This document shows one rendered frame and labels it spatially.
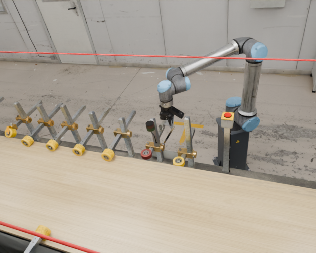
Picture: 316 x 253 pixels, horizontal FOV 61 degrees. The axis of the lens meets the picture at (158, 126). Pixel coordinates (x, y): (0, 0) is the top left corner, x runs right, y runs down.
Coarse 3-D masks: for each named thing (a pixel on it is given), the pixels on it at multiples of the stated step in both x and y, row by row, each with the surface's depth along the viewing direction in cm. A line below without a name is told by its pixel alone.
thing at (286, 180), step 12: (0, 132) 271; (60, 144) 245; (72, 144) 243; (132, 156) 219; (204, 168) 201; (216, 168) 199; (264, 180) 185; (276, 180) 184; (288, 180) 182; (300, 180) 181
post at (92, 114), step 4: (92, 112) 202; (92, 116) 203; (92, 120) 206; (96, 120) 208; (92, 124) 209; (96, 124) 208; (96, 128) 211; (100, 136) 216; (100, 140) 220; (104, 140) 222; (100, 144) 223; (104, 144) 223; (104, 148) 225
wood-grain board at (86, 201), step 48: (0, 144) 225; (0, 192) 185; (48, 192) 179; (96, 192) 173; (144, 192) 168; (192, 192) 163; (240, 192) 158; (288, 192) 154; (48, 240) 152; (96, 240) 148; (144, 240) 144; (192, 240) 140; (240, 240) 137; (288, 240) 134
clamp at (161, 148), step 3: (147, 141) 207; (150, 144) 204; (153, 144) 203; (147, 147) 204; (153, 147) 202; (156, 147) 201; (159, 147) 200; (162, 147) 200; (156, 150) 203; (159, 150) 202; (162, 150) 201
